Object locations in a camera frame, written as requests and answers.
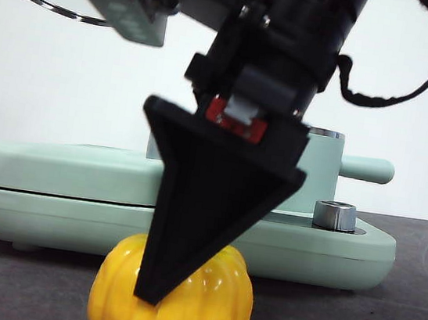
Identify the yellow toy pumpkin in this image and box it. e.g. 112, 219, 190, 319
85, 226, 261, 320

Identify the silver control knob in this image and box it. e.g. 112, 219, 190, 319
311, 198, 360, 233

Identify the mint green breakfast maker base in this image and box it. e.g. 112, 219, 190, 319
0, 169, 401, 300

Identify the mint green pot with handle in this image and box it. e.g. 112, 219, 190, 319
297, 127, 400, 225

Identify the green griddle cover silver handle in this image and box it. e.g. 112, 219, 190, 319
0, 111, 171, 210

